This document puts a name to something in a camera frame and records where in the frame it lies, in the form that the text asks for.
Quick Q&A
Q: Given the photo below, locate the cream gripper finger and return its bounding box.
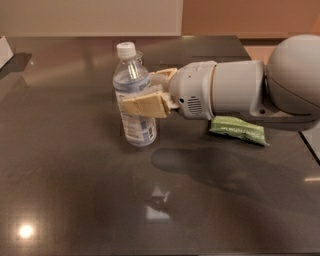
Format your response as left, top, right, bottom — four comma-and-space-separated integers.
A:
120, 92, 179, 118
149, 68, 178, 88

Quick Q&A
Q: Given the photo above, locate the blue label plastic water bottle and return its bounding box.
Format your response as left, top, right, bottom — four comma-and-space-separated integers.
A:
113, 42, 157, 147

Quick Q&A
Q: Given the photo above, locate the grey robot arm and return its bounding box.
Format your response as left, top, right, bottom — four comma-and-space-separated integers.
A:
120, 35, 320, 131

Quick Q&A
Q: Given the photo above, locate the silver blue drink can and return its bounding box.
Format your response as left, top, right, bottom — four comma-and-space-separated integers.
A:
136, 51, 144, 65

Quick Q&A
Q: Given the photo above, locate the green chips bag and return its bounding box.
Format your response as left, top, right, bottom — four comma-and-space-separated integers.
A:
209, 116, 268, 146

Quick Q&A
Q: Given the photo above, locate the white box at table edge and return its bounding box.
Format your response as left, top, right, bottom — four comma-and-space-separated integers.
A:
0, 36, 13, 69

